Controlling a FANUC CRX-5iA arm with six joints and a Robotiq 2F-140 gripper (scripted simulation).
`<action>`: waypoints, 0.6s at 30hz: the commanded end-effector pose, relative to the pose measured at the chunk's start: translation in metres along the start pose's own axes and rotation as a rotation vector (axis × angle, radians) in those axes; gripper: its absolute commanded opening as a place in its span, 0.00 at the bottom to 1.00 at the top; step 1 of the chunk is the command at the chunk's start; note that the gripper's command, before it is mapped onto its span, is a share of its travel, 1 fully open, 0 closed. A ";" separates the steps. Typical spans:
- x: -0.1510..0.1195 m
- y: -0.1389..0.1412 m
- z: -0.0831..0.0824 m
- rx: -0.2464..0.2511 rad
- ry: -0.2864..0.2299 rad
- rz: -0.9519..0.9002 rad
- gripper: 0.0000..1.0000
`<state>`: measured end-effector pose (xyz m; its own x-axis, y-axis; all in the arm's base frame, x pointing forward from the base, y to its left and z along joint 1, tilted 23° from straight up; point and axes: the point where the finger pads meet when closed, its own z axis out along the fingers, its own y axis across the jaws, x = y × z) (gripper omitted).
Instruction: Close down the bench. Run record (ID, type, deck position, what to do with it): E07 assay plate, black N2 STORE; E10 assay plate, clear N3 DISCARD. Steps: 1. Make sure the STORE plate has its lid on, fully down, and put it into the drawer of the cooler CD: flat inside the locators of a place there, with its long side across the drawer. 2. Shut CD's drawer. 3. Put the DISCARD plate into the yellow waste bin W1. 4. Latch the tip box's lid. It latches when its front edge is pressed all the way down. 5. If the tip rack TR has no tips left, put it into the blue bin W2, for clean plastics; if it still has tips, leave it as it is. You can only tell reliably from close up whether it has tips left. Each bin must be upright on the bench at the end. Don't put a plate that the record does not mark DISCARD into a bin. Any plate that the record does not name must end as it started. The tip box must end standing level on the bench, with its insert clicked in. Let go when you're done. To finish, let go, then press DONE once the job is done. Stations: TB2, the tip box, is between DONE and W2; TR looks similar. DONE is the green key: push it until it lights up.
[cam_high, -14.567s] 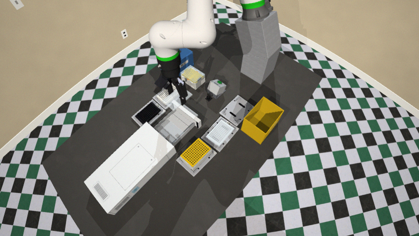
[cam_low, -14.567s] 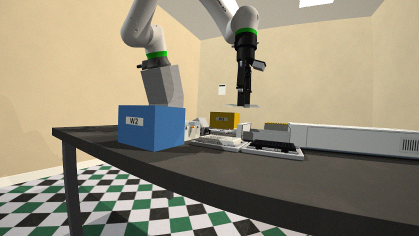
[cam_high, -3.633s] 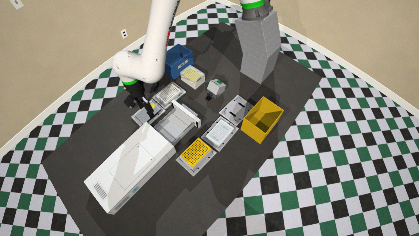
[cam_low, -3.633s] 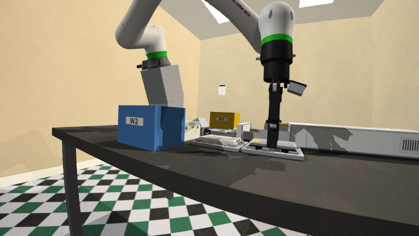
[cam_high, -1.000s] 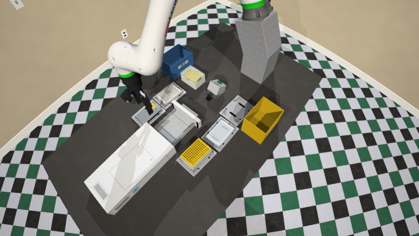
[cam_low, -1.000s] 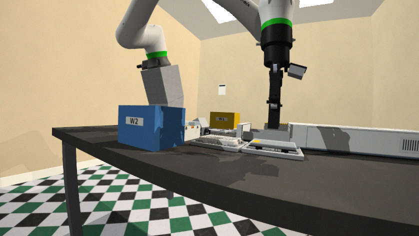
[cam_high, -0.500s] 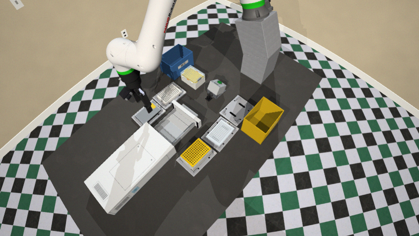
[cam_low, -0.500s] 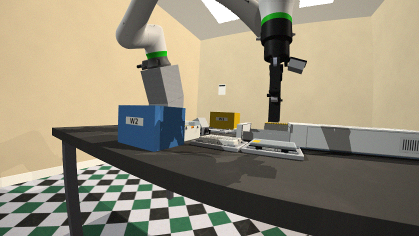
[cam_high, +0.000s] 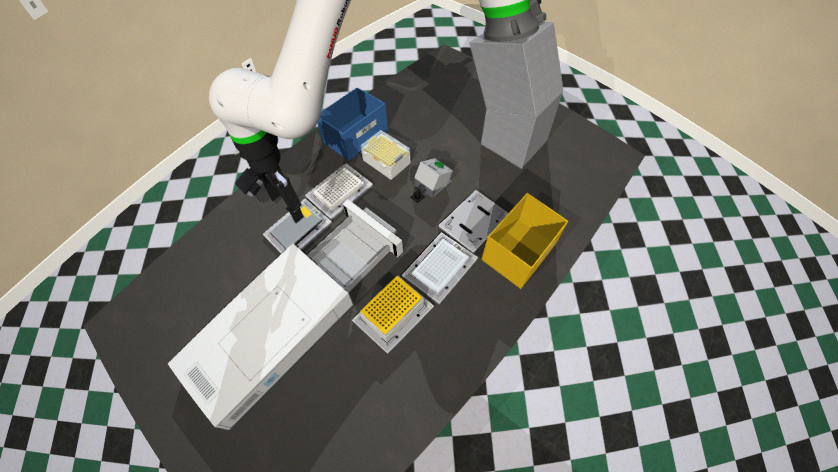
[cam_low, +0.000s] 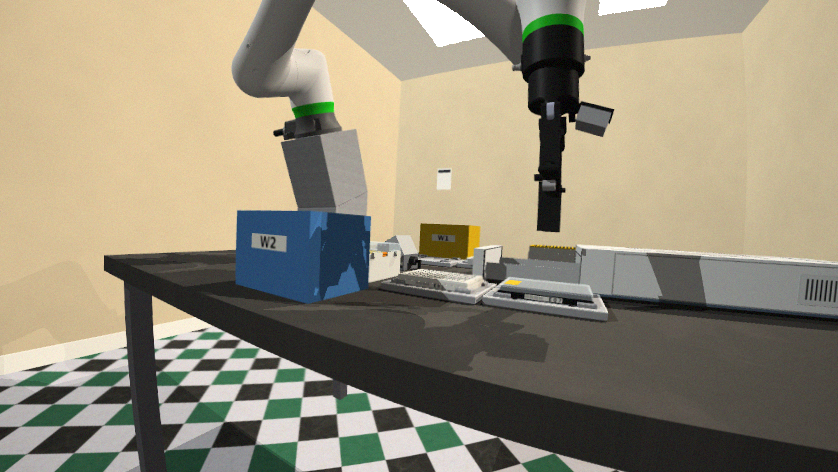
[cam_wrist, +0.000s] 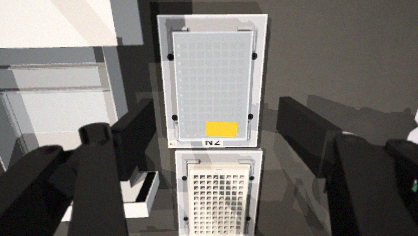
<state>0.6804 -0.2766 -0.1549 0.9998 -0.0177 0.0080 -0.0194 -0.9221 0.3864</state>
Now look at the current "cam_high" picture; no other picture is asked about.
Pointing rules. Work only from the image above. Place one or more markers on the blue box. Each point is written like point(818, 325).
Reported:
point(355, 106)

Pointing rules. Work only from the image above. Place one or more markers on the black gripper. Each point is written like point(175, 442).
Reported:
point(270, 165)

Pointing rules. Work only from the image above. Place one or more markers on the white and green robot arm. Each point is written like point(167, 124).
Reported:
point(292, 97)

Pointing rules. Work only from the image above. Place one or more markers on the yellow bin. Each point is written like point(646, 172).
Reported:
point(529, 229)

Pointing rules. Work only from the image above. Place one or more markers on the yellow plate with grid of dark holes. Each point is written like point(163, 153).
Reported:
point(392, 309)

